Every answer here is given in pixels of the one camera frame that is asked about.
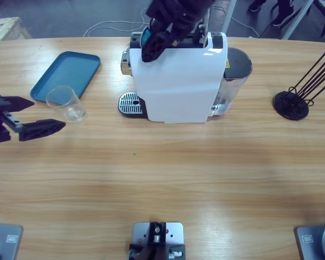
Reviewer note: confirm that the blue coffee capsule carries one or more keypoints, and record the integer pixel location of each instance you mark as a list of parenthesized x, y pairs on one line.
[(145, 36)]

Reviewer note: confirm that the clear drinking glass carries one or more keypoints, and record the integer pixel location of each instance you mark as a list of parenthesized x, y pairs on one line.
[(70, 108)]

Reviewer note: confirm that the chrome coffee machine lever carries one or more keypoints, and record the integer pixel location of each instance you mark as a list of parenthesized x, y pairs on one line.
[(204, 29)]

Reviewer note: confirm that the white capsule coffee machine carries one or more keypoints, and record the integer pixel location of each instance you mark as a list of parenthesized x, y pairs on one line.
[(176, 86)]

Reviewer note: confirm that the blue rectangular tray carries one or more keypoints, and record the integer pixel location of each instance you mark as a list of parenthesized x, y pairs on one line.
[(67, 73)]

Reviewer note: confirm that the white table leg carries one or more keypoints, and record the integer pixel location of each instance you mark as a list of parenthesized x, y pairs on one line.
[(228, 16)]

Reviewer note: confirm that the clear water tank black lid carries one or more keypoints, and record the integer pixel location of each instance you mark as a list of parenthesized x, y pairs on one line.
[(238, 65)]

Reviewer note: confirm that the wooden crate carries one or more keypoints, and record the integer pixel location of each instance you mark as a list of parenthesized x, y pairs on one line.
[(5, 28)]

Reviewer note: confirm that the black sneaker white sole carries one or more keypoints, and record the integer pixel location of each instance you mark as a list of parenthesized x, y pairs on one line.
[(257, 5), (283, 17)]

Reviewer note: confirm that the black capsule holder with rods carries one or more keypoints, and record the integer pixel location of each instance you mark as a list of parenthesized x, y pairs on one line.
[(288, 108)]

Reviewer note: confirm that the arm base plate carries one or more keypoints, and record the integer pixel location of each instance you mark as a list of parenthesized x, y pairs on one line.
[(5, 241), (317, 241)]

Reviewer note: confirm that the white slanted frame leg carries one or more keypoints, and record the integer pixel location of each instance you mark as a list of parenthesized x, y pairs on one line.
[(298, 19)]

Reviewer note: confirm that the metal bracket with dark post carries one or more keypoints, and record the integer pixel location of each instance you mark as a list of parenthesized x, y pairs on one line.
[(157, 235)]

